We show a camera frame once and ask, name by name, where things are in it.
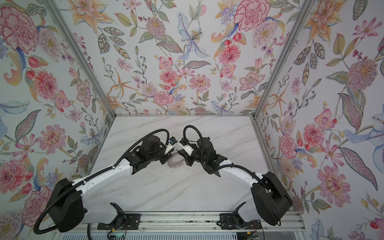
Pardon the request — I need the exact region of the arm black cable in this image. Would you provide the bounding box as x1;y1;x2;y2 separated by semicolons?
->
182;125;206;151
113;128;171;167

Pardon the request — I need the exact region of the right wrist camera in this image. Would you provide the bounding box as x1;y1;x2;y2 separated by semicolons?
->
180;138;195;156

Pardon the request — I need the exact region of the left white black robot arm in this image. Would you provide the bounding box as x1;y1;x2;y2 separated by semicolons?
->
33;135;177;235

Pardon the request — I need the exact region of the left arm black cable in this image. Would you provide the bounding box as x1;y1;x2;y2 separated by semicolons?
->
113;128;171;167

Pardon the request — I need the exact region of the aluminium mounting rail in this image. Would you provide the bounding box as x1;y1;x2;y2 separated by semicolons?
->
47;210;307;233

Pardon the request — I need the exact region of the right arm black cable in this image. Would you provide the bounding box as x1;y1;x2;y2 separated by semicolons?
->
182;125;206;151

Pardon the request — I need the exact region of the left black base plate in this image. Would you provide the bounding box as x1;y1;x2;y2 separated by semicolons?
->
97;214;141;231

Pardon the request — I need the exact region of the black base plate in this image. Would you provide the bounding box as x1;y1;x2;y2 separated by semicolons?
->
216;213;262;231
97;214;141;231

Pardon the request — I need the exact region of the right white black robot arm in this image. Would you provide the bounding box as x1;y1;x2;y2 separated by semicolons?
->
174;138;293;226

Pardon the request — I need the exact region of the right aluminium corner post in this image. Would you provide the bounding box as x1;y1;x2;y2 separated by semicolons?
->
253;0;310;118

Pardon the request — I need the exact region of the aluminium corner post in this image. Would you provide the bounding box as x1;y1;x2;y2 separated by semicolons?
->
253;0;310;118
41;0;117;118

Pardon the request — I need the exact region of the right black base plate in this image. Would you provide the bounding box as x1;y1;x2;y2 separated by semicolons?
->
216;213;262;231

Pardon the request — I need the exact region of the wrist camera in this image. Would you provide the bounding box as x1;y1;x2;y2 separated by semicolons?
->
180;138;195;156
164;137;179;155

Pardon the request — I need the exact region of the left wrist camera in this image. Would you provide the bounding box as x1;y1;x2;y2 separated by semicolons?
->
164;137;179;155

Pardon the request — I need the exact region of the left aluminium corner post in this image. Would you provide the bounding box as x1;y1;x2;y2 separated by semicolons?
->
41;0;117;118

